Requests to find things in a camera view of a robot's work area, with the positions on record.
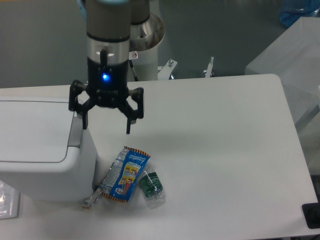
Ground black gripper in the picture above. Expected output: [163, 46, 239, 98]
[68, 58, 144, 135]

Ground white trash can lid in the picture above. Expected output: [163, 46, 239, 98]
[0, 99, 83, 163]

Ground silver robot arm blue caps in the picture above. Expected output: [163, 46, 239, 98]
[68, 0, 165, 134]

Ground white trash can body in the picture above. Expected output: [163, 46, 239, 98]
[0, 96, 99, 203]

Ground blue snack bag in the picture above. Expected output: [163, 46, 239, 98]
[99, 146, 151, 203]

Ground small silver snack wrapper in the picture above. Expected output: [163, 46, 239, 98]
[81, 188, 103, 209]

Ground crushed green label plastic bottle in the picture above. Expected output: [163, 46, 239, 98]
[138, 165, 166, 209]

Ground clear plastic bag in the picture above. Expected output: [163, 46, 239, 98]
[0, 181, 21, 220]

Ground white side table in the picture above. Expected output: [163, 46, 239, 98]
[245, 17, 320, 122]

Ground blue water jug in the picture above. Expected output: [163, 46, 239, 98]
[278, 0, 320, 28]

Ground black device at table edge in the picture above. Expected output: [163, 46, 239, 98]
[302, 202, 320, 229]

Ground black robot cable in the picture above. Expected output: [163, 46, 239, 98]
[128, 59, 139, 82]

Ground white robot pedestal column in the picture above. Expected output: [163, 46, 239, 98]
[128, 44, 158, 82]

